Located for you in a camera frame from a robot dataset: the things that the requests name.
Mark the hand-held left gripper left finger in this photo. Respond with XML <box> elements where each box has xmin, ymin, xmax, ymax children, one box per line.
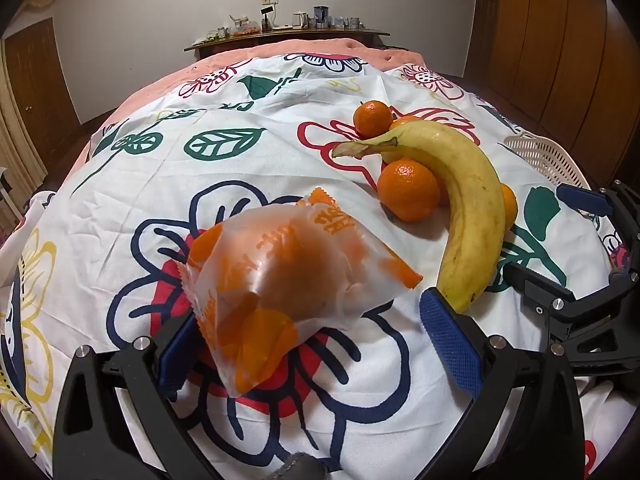
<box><xmin>52</xmin><ymin>310</ymin><xmax>223</xmax><ymax>480</ymax></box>

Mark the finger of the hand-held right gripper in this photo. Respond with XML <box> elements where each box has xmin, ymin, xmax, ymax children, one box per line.
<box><xmin>502</xmin><ymin>262</ymin><xmax>640</xmax><ymax>376</ymax></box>
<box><xmin>556</xmin><ymin>182</ymin><xmax>640</xmax><ymax>256</ymax></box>

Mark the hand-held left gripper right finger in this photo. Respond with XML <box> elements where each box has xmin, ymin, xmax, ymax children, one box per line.
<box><xmin>419</xmin><ymin>287</ymin><xmax>586</xmax><ymax>480</ymax></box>

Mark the cream plastic basket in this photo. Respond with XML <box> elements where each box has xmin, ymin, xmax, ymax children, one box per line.
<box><xmin>501</xmin><ymin>129</ymin><xmax>593</xmax><ymax>191</ymax></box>

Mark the tangerine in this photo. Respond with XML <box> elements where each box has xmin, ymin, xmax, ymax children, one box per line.
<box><xmin>353</xmin><ymin>101</ymin><xmax>394</xmax><ymax>137</ymax></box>
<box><xmin>382</xmin><ymin>115</ymin><xmax>423</xmax><ymax>165</ymax></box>
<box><xmin>500</xmin><ymin>183</ymin><xmax>519</xmax><ymax>233</ymax></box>
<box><xmin>376</xmin><ymin>159</ymin><xmax>441</xmax><ymax>224</ymax></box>

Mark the yellow banana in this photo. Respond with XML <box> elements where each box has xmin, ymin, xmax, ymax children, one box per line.
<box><xmin>331</xmin><ymin>120</ymin><xmax>507</xmax><ymax>315</ymax></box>

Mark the brown wooden wardrobe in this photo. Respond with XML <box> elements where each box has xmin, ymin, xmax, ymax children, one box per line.
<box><xmin>462</xmin><ymin>0</ymin><xmax>640</xmax><ymax>191</ymax></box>

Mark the white floral printed blanket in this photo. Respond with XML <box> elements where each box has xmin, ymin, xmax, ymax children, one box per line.
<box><xmin>0</xmin><ymin>52</ymin><xmax>631</xmax><ymax>480</ymax></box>

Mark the brown wooden door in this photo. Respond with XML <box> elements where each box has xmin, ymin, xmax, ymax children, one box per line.
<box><xmin>2</xmin><ymin>17</ymin><xmax>83</xmax><ymax>161</ymax></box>

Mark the wooden headboard shelf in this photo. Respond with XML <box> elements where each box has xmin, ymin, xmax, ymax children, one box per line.
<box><xmin>183</xmin><ymin>27</ymin><xmax>391</xmax><ymax>61</ymax></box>

